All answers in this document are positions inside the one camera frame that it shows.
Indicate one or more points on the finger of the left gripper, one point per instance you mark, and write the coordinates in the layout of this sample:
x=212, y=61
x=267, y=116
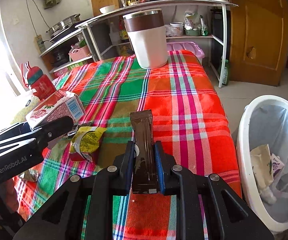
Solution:
x=15, y=130
x=54, y=129

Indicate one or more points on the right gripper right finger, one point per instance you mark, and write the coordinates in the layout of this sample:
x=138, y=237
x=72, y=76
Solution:
x=206, y=207

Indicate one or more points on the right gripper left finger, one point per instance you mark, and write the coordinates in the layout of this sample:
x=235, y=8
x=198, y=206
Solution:
x=83, y=207

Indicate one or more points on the pink milk carton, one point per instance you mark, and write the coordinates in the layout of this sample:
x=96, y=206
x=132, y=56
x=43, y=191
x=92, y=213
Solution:
x=61, y=103

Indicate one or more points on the yellow snack wrapper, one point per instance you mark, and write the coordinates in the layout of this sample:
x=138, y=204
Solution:
x=85, y=144

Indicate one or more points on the beige wrapper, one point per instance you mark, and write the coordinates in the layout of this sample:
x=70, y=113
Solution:
x=30, y=175

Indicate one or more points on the brown coffee stick wrapper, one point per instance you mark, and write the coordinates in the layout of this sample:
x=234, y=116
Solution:
x=144, y=172

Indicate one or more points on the white paper bag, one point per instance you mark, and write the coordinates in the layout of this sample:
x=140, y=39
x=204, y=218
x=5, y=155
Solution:
x=262, y=166

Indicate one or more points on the white trash bin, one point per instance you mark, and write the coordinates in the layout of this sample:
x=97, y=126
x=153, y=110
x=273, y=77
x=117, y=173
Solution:
x=265, y=121

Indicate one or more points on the metal kitchen shelf rack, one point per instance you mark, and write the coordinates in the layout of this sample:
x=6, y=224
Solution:
x=85, y=27

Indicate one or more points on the yellow tissue pack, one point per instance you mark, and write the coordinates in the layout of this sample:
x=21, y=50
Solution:
x=28, y=107

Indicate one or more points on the red kids water bottle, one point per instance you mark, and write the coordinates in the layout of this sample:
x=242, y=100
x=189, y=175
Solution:
x=34, y=79

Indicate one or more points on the pink plastic basket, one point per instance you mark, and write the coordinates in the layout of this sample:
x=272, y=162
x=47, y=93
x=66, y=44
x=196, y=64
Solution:
x=79, y=53

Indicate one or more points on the white power strip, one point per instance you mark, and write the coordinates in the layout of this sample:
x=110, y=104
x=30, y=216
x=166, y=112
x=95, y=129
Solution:
x=39, y=43

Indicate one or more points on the plaid tablecloth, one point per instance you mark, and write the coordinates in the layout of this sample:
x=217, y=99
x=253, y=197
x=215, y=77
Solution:
x=175, y=104

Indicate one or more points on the steel steamer pot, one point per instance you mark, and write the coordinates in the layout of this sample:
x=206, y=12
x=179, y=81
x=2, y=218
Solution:
x=63, y=25

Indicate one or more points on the yellow label oil bottle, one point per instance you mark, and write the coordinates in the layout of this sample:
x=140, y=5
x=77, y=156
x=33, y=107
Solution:
x=122, y=31

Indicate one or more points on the white ceramic bowl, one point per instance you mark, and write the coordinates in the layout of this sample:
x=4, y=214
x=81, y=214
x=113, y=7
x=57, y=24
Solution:
x=107, y=9

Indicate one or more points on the white brown thermal jug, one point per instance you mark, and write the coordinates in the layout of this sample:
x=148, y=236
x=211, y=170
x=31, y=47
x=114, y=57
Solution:
x=146, y=32

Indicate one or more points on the wooden door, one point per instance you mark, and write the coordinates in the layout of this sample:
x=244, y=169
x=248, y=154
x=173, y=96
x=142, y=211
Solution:
x=259, y=41

